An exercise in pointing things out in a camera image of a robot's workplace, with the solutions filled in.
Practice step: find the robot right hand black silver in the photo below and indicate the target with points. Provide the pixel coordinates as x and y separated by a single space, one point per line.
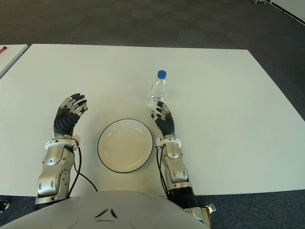
166 124

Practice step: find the robot left hand black silver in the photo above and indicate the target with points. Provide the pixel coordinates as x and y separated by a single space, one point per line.
64 124

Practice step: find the clear water bottle blue cap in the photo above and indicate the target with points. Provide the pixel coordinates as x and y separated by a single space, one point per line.
159 88

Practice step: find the robot right arm silver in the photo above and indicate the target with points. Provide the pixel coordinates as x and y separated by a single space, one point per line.
176 171

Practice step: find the robot left arm silver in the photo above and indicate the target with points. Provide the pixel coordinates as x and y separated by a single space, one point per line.
54 167

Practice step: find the white plate black rim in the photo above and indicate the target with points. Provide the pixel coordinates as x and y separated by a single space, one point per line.
125 145

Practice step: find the white side table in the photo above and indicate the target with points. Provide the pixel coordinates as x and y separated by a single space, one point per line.
9 59

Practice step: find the grey robot torso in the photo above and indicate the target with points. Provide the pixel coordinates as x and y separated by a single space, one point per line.
107 210

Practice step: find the red marker pen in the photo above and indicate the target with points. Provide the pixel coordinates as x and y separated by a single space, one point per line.
3 49

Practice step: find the black caster wheel base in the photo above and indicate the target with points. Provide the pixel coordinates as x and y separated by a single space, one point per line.
4 205

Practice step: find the grey chair base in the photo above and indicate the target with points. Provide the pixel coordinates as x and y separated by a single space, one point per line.
258 1

